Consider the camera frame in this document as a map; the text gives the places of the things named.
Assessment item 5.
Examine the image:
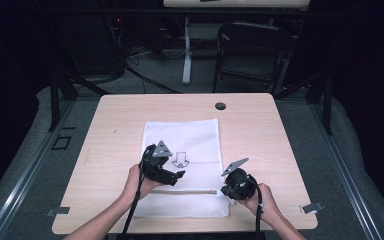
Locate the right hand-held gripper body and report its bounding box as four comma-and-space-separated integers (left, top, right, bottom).
220, 157, 258, 201

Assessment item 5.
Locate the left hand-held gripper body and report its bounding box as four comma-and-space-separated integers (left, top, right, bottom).
140, 140, 178, 187

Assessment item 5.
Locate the white cloth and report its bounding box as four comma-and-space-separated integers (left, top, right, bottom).
133, 117, 232, 220

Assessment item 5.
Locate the person's left hand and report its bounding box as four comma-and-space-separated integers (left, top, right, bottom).
121, 163, 165, 202

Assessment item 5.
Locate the person's right hand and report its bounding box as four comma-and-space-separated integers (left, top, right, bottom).
235, 183, 282, 225

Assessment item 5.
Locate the grey tape piece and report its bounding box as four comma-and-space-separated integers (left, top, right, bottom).
300, 201, 325, 215
45, 206, 71, 218

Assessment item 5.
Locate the white table leg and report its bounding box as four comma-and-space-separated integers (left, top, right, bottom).
182, 16, 193, 85

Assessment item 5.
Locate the black folding chair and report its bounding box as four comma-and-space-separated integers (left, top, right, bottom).
212, 21, 295, 95

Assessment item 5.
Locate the black equipment cabinet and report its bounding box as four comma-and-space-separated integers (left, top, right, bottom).
55, 13, 128, 77

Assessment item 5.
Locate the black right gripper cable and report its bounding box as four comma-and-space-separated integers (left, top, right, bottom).
244, 179, 264, 240

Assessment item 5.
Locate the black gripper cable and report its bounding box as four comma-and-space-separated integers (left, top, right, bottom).
244, 179, 264, 240
120, 144, 156, 240

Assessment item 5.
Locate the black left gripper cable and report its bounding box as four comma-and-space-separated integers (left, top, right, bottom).
120, 144, 156, 240

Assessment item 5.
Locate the black floor cable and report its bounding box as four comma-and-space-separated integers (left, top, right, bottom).
124, 64, 182, 95

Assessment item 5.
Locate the aluminium floor rail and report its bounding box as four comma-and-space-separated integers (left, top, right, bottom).
0, 99, 77, 240
307, 99, 384, 240

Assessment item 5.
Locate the black metal frame stand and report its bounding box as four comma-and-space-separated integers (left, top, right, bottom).
273, 71, 334, 136
47, 70, 112, 132

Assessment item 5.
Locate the black horizontal frame bar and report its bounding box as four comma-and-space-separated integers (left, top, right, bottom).
29, 8, 384, 18

